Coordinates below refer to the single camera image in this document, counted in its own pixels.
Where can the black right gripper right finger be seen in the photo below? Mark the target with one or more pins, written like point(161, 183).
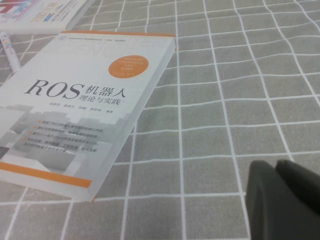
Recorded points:
point(302, 180)

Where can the white paint marker colourful print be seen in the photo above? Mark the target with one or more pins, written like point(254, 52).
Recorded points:
point(10, 53)

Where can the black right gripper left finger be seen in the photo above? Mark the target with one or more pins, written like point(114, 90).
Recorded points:
point(272, 205)

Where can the white ROS robot textbook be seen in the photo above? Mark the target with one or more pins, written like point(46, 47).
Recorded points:
point(82, 112)

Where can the grey white checked tablecloth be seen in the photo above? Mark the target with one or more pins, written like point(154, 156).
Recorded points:
point(237, 100)

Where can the white HEEC conference book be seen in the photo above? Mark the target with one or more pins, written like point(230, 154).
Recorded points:
point(37, 15)

